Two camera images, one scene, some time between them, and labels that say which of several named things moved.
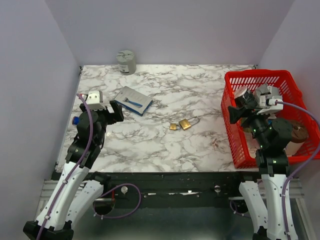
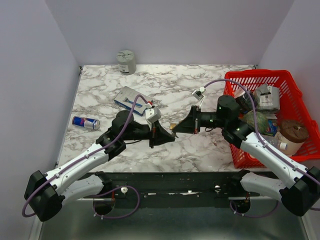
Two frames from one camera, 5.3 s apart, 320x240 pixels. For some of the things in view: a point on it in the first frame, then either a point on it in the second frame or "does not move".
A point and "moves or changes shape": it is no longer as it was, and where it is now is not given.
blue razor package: (133, 101) does not move
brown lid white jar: (299, 134) does not move
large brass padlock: (185, 124) moves or changes shape
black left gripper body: (107, 118) → (154, 141)
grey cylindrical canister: (127, 62) does not move
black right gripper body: (253, 115) → (195, 114)
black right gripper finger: (236, 114) → (178, 128)
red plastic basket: (242, 146) does not move
